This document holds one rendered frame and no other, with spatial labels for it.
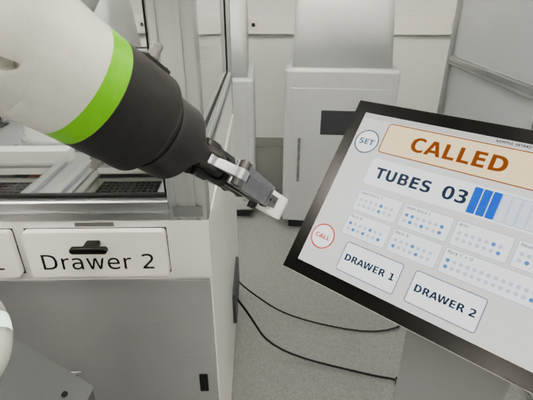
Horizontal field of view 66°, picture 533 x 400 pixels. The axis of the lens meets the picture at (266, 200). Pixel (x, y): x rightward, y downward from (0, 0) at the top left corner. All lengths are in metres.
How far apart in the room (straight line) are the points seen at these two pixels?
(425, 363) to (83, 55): 0.68
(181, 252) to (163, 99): 0.61
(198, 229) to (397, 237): 0.42
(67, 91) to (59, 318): 0.86
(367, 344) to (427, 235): 1.37
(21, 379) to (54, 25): 0.51
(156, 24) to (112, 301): 0.60
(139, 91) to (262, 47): 3.65
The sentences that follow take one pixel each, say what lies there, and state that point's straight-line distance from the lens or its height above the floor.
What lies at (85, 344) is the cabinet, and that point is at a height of 0.60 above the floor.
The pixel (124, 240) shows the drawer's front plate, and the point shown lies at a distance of 0.90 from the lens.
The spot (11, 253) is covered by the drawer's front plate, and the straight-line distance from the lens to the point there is 1.01.
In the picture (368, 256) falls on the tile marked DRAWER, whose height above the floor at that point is 1.01.
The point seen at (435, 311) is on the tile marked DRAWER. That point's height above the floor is 0.99.
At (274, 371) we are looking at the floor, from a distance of 1.81.
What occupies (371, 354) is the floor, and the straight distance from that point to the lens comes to 1.92.
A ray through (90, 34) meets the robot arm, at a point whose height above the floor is 1.34.
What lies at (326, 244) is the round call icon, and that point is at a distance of 0.66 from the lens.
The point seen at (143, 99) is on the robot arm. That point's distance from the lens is 0.32.
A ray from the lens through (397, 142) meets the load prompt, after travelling 0.68.
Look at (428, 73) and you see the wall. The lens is 4.17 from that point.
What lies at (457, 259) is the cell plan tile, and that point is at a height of 1.05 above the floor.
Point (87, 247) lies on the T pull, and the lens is 0.90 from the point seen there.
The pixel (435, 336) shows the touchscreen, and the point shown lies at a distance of 0.60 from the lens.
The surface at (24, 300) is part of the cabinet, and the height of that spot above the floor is 0.74.
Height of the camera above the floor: 1.36
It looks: 26 degrees down
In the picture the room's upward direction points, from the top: straight up
